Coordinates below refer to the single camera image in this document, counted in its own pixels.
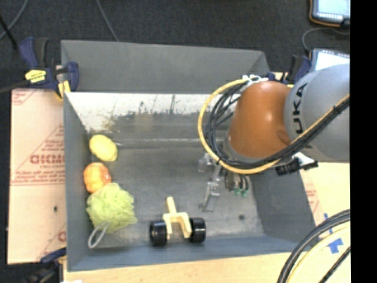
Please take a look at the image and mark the brown cardboard board red print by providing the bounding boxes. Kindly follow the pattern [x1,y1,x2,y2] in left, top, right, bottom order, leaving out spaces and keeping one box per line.
[6,88,67,265]

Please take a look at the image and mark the orange toy fruit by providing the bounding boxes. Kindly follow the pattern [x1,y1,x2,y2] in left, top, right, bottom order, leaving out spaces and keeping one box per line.
[82,162,113,194]

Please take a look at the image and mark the wooden toy axle black wheels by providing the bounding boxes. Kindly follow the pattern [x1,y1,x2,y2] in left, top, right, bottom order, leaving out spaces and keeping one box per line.
[148,196,207,247]

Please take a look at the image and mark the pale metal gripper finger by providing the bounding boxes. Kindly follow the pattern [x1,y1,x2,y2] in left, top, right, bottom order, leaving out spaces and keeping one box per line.
[199,176,222,212]
[197,153,219,174]

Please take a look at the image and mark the grey metal bin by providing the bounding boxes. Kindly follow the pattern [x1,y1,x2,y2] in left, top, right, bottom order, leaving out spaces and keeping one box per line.
[60,40,318,272]

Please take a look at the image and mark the green mesh bath sponge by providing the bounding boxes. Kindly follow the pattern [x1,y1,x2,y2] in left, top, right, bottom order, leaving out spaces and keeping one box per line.
[85,182,138,250]

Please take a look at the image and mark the black cylinder on white bracket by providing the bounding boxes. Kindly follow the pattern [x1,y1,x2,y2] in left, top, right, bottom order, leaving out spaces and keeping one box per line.
[275,154,319,176]

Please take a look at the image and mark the yellow toy lemon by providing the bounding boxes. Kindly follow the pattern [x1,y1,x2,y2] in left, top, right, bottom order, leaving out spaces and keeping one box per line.
[88,134,119,163]

